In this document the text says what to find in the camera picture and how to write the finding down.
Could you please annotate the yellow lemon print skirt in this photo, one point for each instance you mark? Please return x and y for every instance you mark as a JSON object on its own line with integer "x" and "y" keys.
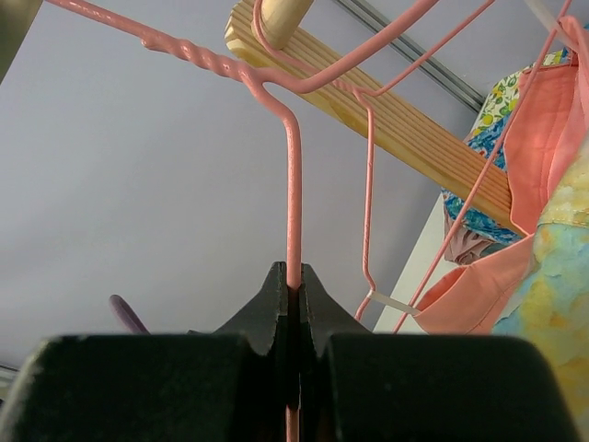
{"x": 504, "y": 99}

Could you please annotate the dusty pink skirt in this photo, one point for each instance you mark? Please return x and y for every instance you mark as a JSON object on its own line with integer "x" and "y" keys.
{"x": 466, "y": 247}

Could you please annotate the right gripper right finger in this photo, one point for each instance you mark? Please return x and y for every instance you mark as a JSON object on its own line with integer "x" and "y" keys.
{"x": 357, "y": 385}

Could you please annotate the coral pink skirt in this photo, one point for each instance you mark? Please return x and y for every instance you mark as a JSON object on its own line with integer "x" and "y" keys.
{"x": 471, "y": 298}

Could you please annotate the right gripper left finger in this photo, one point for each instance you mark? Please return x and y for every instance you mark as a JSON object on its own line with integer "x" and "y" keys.
{"x": 227, "y": 385}

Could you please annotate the pastel floral skirt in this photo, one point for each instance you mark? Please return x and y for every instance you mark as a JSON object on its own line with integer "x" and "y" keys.
{"x": 550, "y": 306}

